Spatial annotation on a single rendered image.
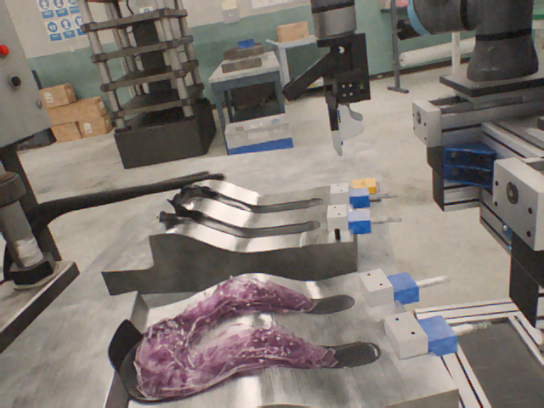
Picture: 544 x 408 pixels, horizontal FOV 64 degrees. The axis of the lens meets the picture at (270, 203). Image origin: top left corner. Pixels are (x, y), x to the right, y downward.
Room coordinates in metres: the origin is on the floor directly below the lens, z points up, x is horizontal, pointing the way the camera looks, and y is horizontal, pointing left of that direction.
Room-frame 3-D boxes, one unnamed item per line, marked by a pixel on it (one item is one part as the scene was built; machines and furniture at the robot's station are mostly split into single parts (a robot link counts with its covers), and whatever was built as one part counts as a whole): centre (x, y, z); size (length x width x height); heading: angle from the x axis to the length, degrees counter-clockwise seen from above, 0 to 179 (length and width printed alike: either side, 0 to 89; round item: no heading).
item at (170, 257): (0.83, 0.08, 0.87); 0.50 x 0.26 x 0.14; 76
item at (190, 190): (0.82, 0.07, 0.92); 0.35 x 0.16 x 0.09; 76
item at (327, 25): (0.82, -0.17, 1.23); 0.08 x 0.08 x 0.05
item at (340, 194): (0.81, -0.19, 0.89); 0.13 x 0.05 x 0.05; 76
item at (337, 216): (0.70, -0.16, 0.89); 0.13 x 0.05 x 0.05; 76
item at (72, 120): (7.09, 2.72, 0.42); 0.86 x 0.33 x 0.83; 87
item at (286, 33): (6.74, -0.79, 0.94); 0.41 x 0.33 x 0.29; 94
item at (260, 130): (4.06, -0.02, 0.28); 0.61 x 0.41 x 0.15; 87
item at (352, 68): (0.81, -0.18, 1.15); 0.09 x 0.08 x 0.12; 76
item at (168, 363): (0.47, 0.09, 0.90); 0.26 x 0.18 x 0.08; 93
